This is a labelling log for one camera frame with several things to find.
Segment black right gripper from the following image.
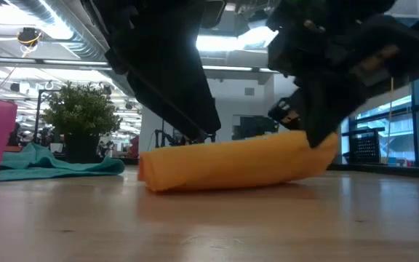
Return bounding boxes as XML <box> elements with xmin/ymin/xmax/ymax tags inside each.
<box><xmin>267</xmin><ymin>0</ymin><xmax>419</xmax><ymax>148</ymax></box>

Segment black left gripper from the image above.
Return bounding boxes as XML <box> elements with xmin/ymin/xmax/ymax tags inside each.
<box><xmin>81</xmin><ymin>0</ymin><xmax>221</xmax><ymax>141</ymax></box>

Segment orange microfiber towel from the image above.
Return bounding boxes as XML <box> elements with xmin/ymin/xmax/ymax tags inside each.
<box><xmin>137</xmin><ymin>130</ymin><xmax>340</xmax><ymax>193</ymax></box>

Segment teal microfiber towel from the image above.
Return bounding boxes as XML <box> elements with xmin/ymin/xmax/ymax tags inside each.
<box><xmin>0</xmin><ymin>142</ymin><xmax>126</xmax><ymax>182</ymax></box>

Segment black background machine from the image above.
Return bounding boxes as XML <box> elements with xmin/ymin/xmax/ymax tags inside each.
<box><xmin>153</xmin><ymin>127</ymin><xmax>181</xmax><ymax>148</ymax></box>

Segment black perforated crate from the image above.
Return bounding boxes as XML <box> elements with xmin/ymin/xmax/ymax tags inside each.
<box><xmin>348</xmin><ymin>127</ymin><xmax>382</xmax><ymax>165</ymax></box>

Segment black equipment rack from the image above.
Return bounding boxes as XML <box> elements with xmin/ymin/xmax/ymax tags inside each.
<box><xmin>231</xmin><ymin>114</ymin><xmax>280</xmax><ymax>141</ymax></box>

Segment green potted plant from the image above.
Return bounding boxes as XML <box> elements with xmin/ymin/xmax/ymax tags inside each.
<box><xmin>42</xmin><ymin>80</ymin><xmax>123</xmax><ymax>164</ymax></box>

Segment ceiling light strip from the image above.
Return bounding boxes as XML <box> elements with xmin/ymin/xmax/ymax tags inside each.
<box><xmin>0</xmin><ymin>56</ymin><xmax>279</xmax><ymax>74</ymax></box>

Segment black metal stand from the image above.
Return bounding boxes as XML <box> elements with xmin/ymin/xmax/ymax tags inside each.
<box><xmin>34</xmin><ymin>88</ymin><xmax>63</xmax><ymax>145</ymax></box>

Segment black ceiling sensor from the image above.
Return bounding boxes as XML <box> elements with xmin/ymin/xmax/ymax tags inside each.
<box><xmin>16</xmin><ymin>27</ymin><xmax>44</xmax><ymax>49</ymax></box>

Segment yellow hanging cable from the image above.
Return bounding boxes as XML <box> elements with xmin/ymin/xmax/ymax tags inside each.
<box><xmin>388</xmin><ymin>74</ymin><xmax>395</xmax><ymax>161</ymax></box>

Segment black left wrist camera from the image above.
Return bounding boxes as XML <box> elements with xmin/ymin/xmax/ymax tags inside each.
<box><xmin>201</xmin><ymin>0</ymin><xmax>228</xmax><ymax>29</ymax></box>

